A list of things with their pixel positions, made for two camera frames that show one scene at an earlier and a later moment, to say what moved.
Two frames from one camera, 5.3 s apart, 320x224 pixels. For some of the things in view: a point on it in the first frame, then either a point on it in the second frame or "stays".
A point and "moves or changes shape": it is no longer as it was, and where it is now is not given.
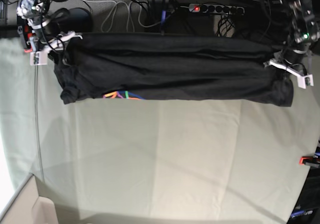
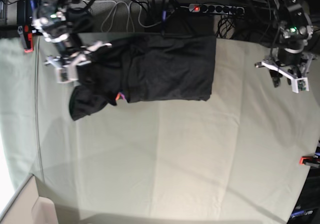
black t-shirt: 173,67 moves or changes shape
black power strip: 226,9 stays
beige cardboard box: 28,207 stays
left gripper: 63,37 to 77,58
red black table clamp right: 312,161 stays
